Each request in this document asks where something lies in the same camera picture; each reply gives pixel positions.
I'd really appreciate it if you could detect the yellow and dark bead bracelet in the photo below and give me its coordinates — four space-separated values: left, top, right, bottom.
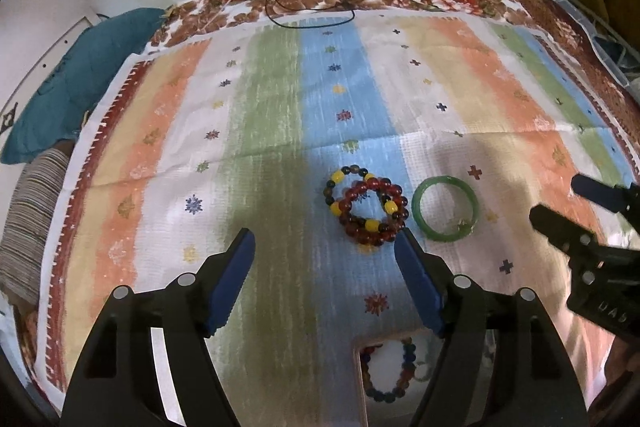
327 164 405 233

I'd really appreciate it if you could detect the teal pillow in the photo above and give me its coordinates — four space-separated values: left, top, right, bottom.
0 8 166 165

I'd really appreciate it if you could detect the silver metal tin box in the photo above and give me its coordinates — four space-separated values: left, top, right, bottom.
352 332 446 427

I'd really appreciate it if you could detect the multicolour bead bracelet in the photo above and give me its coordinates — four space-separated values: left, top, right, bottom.
361 338 418 403

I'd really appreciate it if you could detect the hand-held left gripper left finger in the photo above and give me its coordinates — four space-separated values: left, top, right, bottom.
60 227 257 427

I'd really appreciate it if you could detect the grey striped pillow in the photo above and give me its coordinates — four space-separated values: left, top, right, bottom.
0 149 71 305

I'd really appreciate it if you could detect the green jade bangle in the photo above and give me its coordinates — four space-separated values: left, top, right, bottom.
412 175 481 240

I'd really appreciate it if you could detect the white bead bracelet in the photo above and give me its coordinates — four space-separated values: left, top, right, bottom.
411 349 438 383

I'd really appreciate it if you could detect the red bead bracelet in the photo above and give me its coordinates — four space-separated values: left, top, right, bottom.
337 177 406 254

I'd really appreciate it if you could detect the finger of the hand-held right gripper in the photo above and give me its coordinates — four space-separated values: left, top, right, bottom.
572 174 640 220
530 204 601 258

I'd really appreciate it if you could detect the blue grey container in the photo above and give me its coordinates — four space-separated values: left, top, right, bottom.
555 0 640 88

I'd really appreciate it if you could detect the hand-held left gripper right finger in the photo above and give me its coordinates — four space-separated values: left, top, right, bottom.
394 227 588 427

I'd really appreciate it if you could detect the colourful striped cloth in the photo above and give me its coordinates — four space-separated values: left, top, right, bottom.
30 9 640 408

